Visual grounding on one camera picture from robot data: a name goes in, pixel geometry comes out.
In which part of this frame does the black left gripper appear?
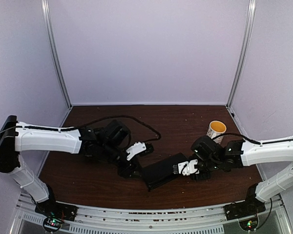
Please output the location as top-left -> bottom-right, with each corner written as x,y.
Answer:
101,141 -> 145,178

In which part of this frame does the black zip tool case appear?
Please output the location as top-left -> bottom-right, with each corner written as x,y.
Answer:
142,153 -> 187,192

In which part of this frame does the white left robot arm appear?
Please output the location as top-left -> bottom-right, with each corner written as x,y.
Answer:
0,116 -> 154,216

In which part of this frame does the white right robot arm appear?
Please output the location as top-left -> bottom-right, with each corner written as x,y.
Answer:
172,133 -> 293,215

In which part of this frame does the white patterned mug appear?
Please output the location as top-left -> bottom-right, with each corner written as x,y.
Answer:
207,120 -> 227,144

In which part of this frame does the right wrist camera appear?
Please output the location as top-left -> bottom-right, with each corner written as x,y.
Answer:
173,159 -> 199,176

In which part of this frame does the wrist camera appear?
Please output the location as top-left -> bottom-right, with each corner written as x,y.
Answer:
173,159 -> 199,176
126,142 -> 154,161

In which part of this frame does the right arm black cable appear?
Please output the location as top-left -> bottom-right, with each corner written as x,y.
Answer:
211,132 -> 262,145

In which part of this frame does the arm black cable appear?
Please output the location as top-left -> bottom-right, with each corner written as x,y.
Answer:
211,132 -> 262,145
0,115 -> 162,142

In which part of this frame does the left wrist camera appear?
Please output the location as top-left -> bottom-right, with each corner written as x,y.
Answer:
126,142 -> 154,161

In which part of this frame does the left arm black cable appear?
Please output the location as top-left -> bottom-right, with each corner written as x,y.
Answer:
0,115 -> 162,142

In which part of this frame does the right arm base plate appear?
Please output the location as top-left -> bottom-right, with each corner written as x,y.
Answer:
224,201 -> 266,232

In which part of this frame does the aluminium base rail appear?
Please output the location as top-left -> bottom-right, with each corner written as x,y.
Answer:
7,193 -> 293,234

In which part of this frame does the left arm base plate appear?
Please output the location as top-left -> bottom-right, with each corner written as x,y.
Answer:
32,199 -> 78,234

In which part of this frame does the left aluminium frame post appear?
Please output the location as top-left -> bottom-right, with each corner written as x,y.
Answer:
41,0 -> 72,109

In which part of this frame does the aluminium frame post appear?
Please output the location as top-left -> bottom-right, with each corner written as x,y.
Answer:
41,0 -> 72,109
226,0 -> 256,109

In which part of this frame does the right aluminium frame post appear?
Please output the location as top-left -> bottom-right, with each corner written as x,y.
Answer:
226,0 -> 256,109

